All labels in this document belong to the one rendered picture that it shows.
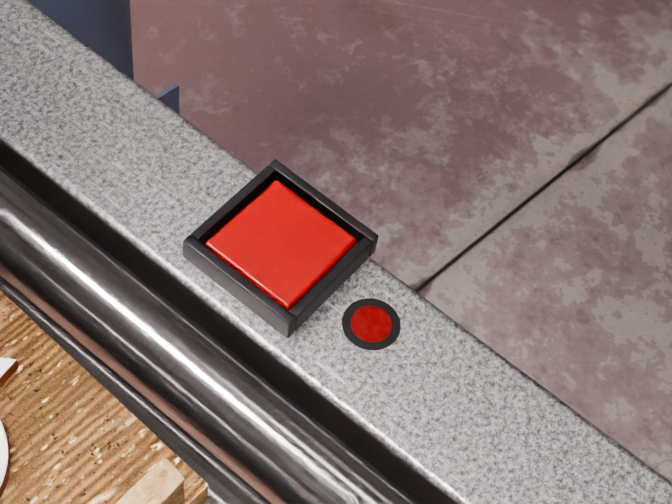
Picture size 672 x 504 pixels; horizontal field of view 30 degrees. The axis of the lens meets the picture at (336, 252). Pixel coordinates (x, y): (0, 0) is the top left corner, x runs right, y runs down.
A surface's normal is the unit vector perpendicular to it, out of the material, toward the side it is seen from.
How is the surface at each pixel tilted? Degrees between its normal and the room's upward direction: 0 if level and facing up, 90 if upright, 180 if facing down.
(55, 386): 0
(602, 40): 0
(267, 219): 0
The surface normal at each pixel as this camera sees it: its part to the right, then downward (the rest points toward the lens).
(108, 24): 0.74, 0.60
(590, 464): 0.11, -0.53
